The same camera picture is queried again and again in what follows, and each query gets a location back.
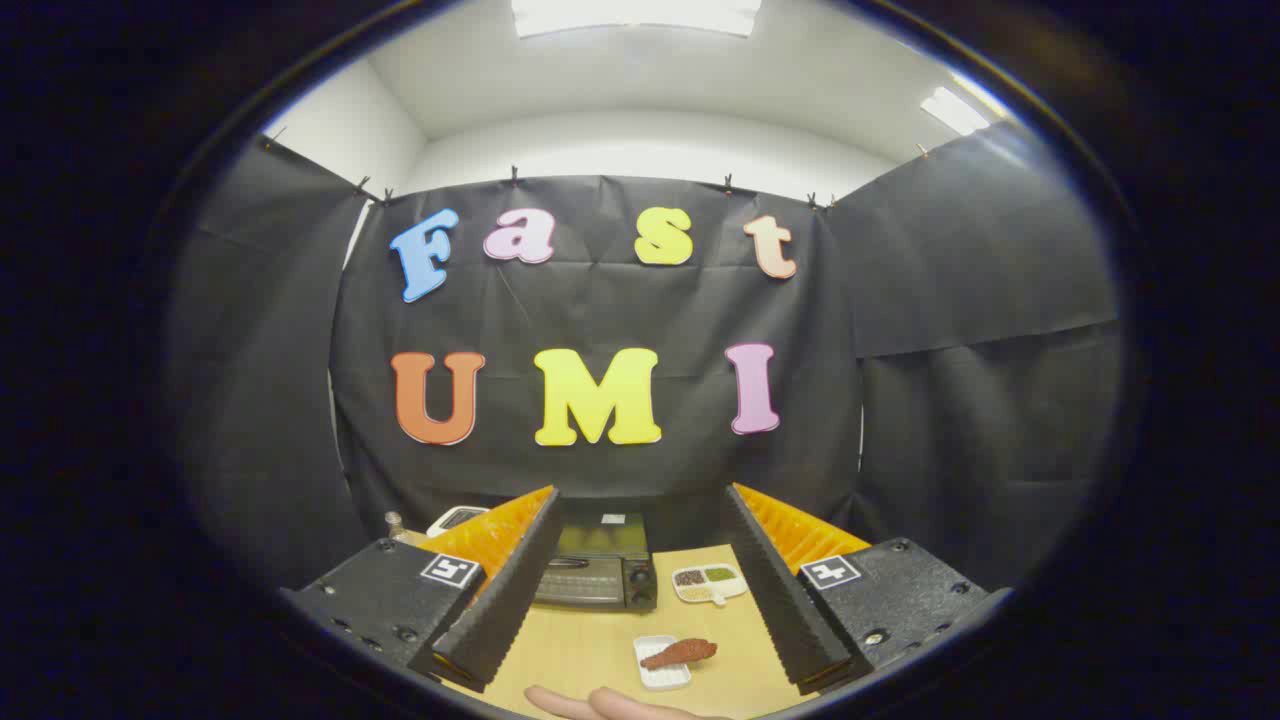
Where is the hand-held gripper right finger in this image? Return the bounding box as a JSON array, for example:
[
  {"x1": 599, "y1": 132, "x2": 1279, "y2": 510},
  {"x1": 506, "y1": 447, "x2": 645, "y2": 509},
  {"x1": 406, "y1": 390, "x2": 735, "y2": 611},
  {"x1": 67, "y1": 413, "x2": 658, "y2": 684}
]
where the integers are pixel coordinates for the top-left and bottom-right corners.
[{"x1": 722, "y1": 483, "x2": 1011, "y2": 696}]

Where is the small white rectangular tray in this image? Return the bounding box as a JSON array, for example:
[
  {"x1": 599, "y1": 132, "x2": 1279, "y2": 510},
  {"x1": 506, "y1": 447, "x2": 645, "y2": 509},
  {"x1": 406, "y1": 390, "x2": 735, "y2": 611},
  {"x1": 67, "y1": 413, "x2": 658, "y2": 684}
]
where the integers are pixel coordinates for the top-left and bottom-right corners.
[{"x1": 633, "y1": 635, "x2": 693, "y2": 691}]

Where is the reddish-brown meat piece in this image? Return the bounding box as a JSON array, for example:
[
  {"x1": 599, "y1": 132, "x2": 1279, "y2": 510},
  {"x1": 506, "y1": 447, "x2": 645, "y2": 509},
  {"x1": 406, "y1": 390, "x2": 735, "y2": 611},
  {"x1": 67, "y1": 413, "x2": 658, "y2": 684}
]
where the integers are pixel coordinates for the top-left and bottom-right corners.
[{"x1": 640, "y1": 638, "x2": 719, "y2": 671}]

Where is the white bread toaster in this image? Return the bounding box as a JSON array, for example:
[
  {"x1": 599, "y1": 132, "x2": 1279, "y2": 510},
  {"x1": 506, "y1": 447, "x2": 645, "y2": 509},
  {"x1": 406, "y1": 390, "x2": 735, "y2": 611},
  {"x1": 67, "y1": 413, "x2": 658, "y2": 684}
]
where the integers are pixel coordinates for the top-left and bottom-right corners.
[{"x1": 426, "y1": 505, "x2": 491, "y2": 539}]

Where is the small ceiling light panel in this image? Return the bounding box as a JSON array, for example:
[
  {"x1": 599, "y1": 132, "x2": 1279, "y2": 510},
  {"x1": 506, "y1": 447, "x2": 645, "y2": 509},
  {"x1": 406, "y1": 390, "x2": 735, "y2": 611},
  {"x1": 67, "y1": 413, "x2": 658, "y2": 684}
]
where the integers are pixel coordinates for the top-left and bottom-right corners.
[{"x1": 920, "y1": 86, "x2": 991, "y2": 137}]

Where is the large ceiling light panel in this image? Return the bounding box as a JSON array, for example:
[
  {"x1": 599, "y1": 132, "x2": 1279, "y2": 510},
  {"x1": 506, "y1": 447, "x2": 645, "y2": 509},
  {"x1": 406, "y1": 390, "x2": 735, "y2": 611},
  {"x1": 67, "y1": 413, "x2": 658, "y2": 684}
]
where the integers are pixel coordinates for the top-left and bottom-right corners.
[{"x1": 511, "y1": 0, "x2": 763, "y2": 39}]

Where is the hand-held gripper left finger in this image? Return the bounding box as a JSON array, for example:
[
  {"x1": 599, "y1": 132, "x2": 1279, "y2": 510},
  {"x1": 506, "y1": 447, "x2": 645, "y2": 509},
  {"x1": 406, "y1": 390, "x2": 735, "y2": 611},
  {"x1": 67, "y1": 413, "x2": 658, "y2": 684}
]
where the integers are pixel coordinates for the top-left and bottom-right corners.
[{"x1": 280, "y1": 485, "x2": 564, "y2": 694}]

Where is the black toaster oven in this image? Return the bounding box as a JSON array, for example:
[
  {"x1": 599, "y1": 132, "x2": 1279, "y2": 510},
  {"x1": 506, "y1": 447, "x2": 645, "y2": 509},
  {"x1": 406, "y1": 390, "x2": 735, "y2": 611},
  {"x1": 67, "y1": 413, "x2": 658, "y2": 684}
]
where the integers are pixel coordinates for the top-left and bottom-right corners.
[{"x1": 533, "y1": 497, "x2": 659, "y2": 613}]

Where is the white divided dish of beans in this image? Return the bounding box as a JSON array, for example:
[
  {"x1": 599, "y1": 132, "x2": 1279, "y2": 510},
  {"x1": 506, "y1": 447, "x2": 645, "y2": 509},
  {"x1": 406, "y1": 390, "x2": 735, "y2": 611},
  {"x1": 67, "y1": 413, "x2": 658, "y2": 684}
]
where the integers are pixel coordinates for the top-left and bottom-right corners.
[{"x1": 671, "y1": 563, "x2": 750, "y2": 607}]

